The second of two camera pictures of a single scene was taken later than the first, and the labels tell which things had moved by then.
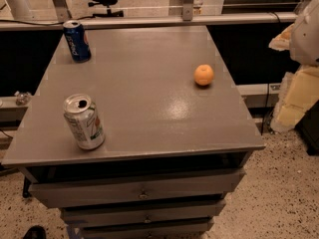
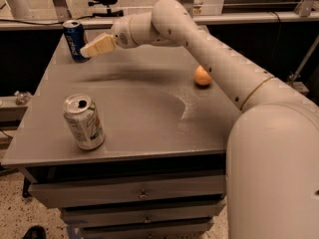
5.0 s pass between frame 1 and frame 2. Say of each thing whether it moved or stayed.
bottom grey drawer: stayed
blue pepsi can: stayed
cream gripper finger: moved
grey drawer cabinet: stayed
